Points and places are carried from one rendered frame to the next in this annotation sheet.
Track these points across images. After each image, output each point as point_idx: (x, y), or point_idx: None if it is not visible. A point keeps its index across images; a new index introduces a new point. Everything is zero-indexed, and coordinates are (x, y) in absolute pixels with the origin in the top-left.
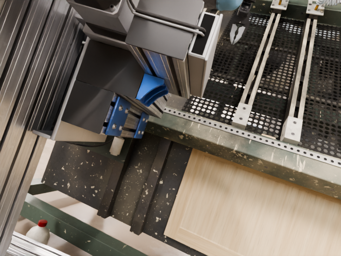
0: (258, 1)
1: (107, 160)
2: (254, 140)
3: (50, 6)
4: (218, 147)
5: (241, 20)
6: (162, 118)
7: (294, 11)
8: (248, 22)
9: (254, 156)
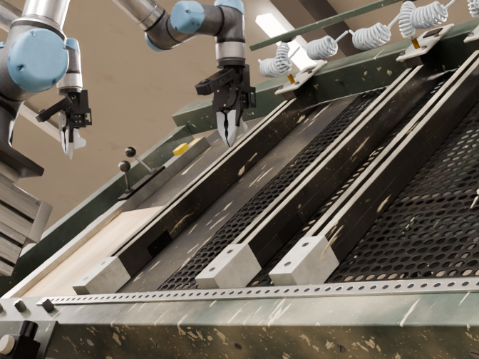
0: (388, 58)
1: None
2: (220, 298)
3: None
4: (162, 333)
5: (225, 100)
6: (90, 313)
7: (465, 49)
8: (237, 99)
9: (205, 325)
